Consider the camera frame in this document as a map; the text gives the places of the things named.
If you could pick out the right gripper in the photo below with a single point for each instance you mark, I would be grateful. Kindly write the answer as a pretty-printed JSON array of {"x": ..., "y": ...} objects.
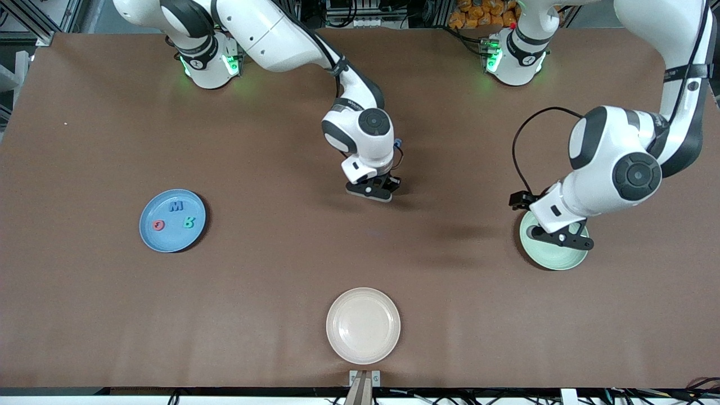
[{"x": 389, "y": 181}]

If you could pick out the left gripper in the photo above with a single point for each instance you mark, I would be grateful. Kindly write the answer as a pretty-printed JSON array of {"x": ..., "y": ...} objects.
[{"x": 521, "y": 199}]

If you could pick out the teal uppercase letter R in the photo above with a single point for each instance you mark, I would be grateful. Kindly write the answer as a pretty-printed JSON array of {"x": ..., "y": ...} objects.
[{"x": 189, "y": 223}]

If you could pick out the blue uppercase letter M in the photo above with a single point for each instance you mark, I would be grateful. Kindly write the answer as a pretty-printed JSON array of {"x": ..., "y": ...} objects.
[{"x": 176, "y": 206}]

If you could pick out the pink uppercase letter Q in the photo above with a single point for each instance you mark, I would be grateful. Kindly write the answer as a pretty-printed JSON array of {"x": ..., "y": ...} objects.
[{"x": 158, "y": 225}]

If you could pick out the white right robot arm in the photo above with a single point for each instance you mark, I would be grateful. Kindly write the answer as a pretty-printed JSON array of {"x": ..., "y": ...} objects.
[{"x": 270, "y": 34}]

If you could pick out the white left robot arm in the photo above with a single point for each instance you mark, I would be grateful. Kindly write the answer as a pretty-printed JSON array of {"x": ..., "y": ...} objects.
[{"x": 613, "y": 163}]

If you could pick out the green plate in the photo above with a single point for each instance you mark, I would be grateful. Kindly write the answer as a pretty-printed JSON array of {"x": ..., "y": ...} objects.
[{"x": 554, "y": 260}]

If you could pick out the beige plate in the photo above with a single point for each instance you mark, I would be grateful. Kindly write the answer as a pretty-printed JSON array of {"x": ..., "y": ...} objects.
[{"x": 363, "y": 326}]

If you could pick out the blue plate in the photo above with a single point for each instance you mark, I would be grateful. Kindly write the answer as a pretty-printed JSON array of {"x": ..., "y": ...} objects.
[{"x": 169, "y": 239}]

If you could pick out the orange snack packs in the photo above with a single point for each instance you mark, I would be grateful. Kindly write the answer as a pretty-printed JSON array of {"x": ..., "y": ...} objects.
[{"x": 478, "y": 17}]

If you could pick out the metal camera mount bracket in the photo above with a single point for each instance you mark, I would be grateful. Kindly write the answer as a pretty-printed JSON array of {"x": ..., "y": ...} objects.
[{"x": 364, "y": 379}]

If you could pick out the black table edge rail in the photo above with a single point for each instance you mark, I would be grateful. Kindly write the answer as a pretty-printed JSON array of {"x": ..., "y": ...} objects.
[{"x": 225, "y": 391}]

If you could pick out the aluminium frame beam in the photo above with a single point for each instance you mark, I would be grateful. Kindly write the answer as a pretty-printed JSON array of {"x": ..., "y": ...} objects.
[{"x": 44, "y": 38}]

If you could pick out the grey metal side frame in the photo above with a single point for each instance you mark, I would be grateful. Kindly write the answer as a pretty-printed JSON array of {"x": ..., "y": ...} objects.
[{"x": 8, "y": 79}]

